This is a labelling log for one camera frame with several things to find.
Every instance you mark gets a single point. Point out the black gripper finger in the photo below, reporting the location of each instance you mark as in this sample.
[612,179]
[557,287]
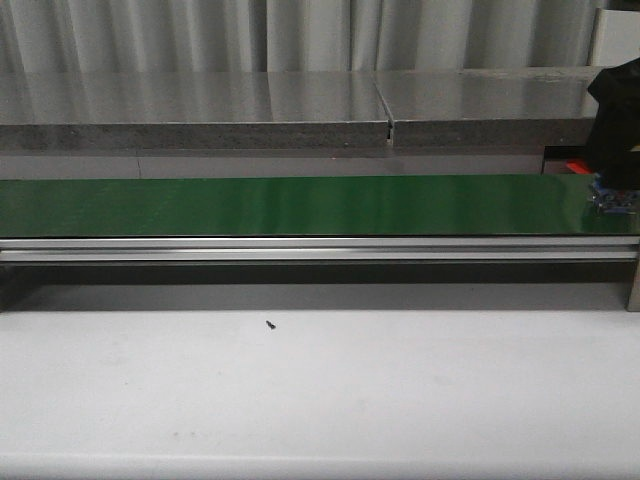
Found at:
[612,147]

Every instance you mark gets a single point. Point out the red plastic tray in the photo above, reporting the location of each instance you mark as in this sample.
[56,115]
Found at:
[578,166]

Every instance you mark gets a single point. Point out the green conveyor belt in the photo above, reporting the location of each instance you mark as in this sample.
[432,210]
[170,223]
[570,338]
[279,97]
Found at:
[430,205]

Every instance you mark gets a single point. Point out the right conveyor support leg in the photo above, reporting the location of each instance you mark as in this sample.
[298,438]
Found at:
[630,293]

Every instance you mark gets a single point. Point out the grey stone counter left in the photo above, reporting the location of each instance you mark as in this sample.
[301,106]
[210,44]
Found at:
[191,111]

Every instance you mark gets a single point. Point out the grey pleated curtain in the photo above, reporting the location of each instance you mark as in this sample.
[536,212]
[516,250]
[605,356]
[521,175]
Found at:
[244,36]

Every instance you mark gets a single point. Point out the aluminium conveyor side rail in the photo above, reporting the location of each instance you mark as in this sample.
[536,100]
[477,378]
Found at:
[218,249]

